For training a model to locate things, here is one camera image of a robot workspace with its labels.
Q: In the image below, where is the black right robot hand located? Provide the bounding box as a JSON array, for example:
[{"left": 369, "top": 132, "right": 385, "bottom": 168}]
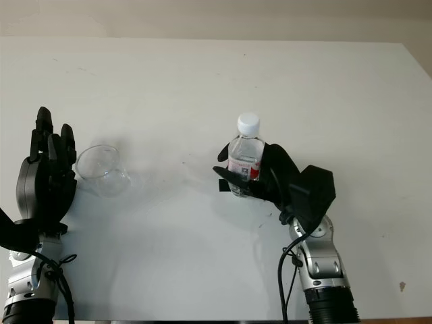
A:
[{"left": 212, "top": 142, "right": 302, "bottom": 217}]

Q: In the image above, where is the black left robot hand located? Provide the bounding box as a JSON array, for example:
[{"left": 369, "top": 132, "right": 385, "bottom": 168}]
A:
[{"left": 16, "top": 106, "right": 78, "bottom": 234}]

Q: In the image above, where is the clear white-capped water bottle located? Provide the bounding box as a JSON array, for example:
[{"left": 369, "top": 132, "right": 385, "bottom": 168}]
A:
[{"left": 226, "top": 113, "right": 266, "bottom": 198}]

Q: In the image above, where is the clear glass cup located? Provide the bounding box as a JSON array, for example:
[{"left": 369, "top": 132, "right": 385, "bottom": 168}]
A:
[{"left": 74, "top": 144, "right": 134, "bottom": 199}]

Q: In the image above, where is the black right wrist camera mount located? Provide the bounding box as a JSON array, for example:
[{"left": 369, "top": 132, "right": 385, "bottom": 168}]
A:
[{"left": 288, "top": 164, "right": 336, "bottom": 234}]

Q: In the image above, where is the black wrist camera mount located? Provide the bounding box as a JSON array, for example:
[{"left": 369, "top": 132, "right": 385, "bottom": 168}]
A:
[
  {"left": 0, "top": 205, "right": 42, "bottom": 252},
  {"left": 288, "top": 164, "right": 336, "bottom": 234}
]

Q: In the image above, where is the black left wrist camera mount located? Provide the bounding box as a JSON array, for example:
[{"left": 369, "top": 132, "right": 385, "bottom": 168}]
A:
[{"left": 0, "top": 205, "right": 42, "bottom": 252}]

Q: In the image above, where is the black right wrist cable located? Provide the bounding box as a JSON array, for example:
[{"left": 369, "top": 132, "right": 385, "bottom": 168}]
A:
[{"left": 277, "top": 232, "right": 305, "bottom": 322}]

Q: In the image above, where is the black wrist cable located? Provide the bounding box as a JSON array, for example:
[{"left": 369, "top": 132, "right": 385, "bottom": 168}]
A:
[
  {"left": 277, "top": 232, "right": 305, "bottom": 322},
  {"left": 33, "top": 248, "right": 78, "bottom": 322}
]

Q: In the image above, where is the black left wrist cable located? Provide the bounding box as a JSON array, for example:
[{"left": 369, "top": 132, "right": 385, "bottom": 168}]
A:
[{"left": 33, "top": 248, "right": 78, "bottom": 322}]

